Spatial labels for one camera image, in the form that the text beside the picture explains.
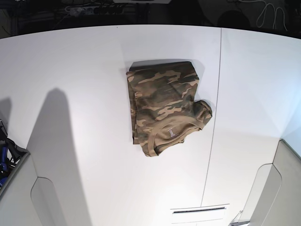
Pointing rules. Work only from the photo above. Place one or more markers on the camouflage T-shirt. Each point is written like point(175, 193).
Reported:
point(163, 106)

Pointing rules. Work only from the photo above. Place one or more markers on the blue and black clutter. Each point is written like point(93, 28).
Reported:
point(11, 156)

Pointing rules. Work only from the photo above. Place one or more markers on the grey right chair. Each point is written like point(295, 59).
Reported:
point(275, 197)

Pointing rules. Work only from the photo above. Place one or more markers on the grey chair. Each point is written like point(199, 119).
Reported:
point(275, 197)
point(44, 193)

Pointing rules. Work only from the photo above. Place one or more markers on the grey left chair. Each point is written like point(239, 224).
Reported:
point(44, 193)

